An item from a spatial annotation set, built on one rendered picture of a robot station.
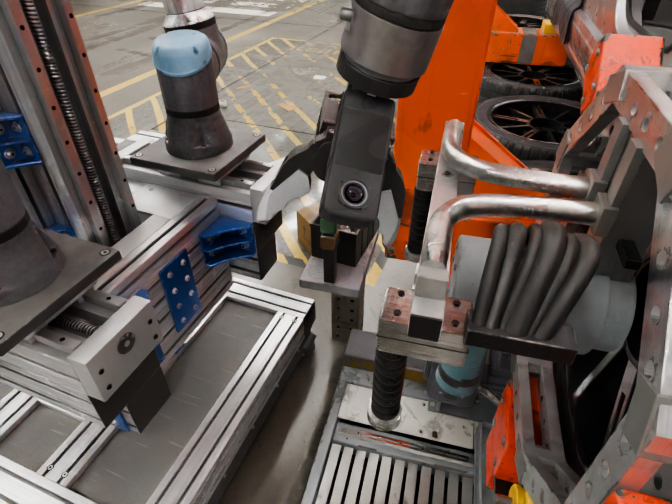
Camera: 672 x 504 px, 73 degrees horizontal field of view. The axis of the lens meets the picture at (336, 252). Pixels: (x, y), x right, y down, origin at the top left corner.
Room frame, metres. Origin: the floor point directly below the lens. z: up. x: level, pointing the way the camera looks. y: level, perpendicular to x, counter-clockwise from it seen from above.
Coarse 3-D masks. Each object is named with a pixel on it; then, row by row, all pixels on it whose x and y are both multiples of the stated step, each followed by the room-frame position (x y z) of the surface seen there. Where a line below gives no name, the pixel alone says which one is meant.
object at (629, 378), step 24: (648, 264) 0.47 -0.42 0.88; (576, 360) 0.51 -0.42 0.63; (600, 360) 0.50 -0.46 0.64; (624, 360) 0.42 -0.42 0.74; (576, 384) 0.47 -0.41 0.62; (600, 384) 0.44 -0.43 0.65; (624, 384) 0.38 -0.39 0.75; (576, 408) 0.42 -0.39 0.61; (600, 408) 0.42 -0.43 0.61; (624, 408) 0.35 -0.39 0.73; (576, 432) 0.38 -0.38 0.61; (600, 432) 0.38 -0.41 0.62
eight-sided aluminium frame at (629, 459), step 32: (608, 96) 0.54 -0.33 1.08; (640, 96) 0.46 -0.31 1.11; (576, 128) 0.64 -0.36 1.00; (608, 128) 0.63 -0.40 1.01; (640, 128) 0.43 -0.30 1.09; (576, 160) 0.66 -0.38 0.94; (576, 224) 0.65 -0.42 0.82; (640, 352) 0.24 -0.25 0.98; (544, 384) 0.47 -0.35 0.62; (640, 384) 0.22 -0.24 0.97; (544, 416) 0.42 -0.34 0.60; (640, 416) 0.20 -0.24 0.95; (544, 448) 0.36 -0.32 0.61; (608, 448) 0.21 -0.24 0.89; (640, 448) 0.18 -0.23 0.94; (544, 480) 0.27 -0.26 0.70; (576, 480) 0.28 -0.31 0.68; (608, 480) 0.19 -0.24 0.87; (640, 480) 0.18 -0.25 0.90
